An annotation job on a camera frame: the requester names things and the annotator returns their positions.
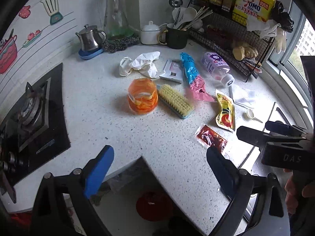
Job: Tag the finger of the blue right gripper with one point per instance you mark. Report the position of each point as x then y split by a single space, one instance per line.
284 129
252 136

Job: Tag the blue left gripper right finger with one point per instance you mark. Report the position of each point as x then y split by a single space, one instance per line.
224 171

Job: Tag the steel wool scrubber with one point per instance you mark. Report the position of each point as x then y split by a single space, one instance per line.
121 44

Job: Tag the stainless steel teapot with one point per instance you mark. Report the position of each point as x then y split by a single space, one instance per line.
91 39

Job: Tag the glass carafe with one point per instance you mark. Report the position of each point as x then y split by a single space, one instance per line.
116 25

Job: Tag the white plastic measuring spoon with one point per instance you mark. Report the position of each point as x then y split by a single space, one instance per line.
250 115

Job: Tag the yellow scrub brush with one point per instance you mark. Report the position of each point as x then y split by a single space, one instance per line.
178 103

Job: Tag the red chili sauce packet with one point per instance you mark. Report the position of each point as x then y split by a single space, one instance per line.
209 138

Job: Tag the ginger root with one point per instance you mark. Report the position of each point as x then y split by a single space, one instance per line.
242 49

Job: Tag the stainless steel sink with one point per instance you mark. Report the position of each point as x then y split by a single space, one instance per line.
301 179

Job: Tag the purple grape juice bottle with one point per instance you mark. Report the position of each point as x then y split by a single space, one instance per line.
218 68

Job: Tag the black plastic bag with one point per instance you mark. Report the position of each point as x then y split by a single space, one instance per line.
280 15

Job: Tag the white ceramic sugar pot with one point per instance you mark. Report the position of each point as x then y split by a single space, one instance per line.
149 34

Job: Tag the yellow detergent jug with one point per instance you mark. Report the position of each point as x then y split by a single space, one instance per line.
259 9

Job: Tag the white glove on rack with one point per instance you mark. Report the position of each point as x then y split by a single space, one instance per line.
269 29

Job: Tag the black gas stove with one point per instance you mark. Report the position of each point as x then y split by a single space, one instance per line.
34 130

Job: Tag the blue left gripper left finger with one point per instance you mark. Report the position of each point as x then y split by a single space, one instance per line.
96 169

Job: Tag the dark green utensil mug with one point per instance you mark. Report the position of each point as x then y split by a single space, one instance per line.
173 38

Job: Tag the red trash bucket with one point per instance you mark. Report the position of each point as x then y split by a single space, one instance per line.
155 206

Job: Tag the blue pink plastic wrapper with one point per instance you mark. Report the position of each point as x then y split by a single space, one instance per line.
195 81

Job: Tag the blue saucer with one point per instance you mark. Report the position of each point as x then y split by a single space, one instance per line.
87 55

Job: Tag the white rubber glove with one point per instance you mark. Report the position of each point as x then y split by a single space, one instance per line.
144 64

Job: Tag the orange plastic cup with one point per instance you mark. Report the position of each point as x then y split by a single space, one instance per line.
142 96

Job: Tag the yellow sauce packet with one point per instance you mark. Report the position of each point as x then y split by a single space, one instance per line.
226 118

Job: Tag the small white card packet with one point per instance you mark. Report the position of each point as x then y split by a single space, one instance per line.
173 71

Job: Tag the black wire rack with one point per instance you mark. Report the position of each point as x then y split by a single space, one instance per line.
224 30

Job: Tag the white paper towel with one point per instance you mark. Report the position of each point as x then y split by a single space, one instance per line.
242 96

